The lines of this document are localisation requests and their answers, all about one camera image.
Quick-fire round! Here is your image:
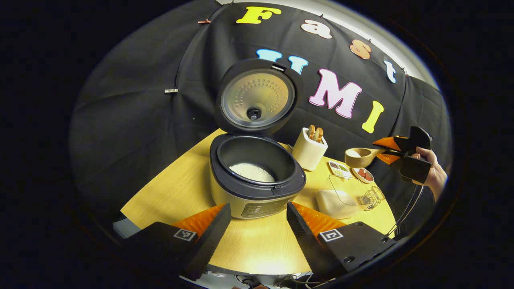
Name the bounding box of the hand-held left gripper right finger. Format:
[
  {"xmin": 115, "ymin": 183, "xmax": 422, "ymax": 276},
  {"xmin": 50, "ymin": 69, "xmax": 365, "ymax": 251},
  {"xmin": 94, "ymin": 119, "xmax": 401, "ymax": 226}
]
[{"xmin": 286, "ymin": 202, "xmax": 398, "ymax": 281}]

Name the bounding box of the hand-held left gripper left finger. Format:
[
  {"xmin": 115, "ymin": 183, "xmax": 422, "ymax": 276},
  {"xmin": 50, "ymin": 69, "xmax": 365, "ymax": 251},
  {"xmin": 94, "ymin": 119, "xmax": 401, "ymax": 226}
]
[{"xmin": 120, "ymin": 203, "xmax": 233, "ymax": 281}]

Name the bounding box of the wooden spoon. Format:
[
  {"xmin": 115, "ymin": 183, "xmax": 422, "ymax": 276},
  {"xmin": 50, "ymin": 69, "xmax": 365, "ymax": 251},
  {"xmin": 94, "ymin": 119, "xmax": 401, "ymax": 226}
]
[{"xmin": 345, "ymin": 147, "xmax": 404, "ymax": 169}]

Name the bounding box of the dark lidded rice cooker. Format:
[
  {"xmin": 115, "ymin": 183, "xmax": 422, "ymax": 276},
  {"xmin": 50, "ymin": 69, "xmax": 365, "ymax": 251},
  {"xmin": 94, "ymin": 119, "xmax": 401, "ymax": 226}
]
[{"xmin": 209, "ymin": 58, "xmax": 307, "ymax": 220}]

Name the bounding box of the white rice portion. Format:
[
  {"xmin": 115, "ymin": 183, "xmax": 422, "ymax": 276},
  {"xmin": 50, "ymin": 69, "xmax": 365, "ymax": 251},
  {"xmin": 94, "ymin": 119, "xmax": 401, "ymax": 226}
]
[{"xmin": 229, "ymin": 163, "xmax": 276, "ymax": 183}]

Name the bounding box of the white round plate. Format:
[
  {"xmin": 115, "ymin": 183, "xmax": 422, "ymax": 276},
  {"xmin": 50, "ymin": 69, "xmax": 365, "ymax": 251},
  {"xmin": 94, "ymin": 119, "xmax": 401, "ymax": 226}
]
[{"xmin": 352, "ymin": 167, "xmax": 375, "ymax": 184}]

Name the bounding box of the white divided dish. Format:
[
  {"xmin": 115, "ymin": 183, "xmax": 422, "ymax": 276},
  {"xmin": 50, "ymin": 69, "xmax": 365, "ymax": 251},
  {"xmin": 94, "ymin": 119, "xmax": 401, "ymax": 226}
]
[{"xmin": 327, "ymin": 161, "xmax": 354, "ymax": 179}]

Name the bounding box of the white toaster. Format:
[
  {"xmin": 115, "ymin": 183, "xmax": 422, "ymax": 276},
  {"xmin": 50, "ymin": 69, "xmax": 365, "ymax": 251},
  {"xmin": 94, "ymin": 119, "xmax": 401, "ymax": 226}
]
[{"xmin": 292, "ymin": 128, "xmax": 328, "ymax": 172}]

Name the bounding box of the black backdrop cloth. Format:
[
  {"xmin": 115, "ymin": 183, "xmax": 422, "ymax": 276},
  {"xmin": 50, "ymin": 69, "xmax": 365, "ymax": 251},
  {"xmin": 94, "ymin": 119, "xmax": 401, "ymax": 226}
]
[{"xmin": 69, "ymin": 0, "xmax": 452, "ymax": 225}]

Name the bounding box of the black cable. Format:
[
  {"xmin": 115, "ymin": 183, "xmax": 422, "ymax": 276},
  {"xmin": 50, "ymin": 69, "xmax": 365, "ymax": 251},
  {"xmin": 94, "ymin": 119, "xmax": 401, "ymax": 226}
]
[{"xmin": 386, "ymin": 184, "xmax": 425, "ymax": 238}]

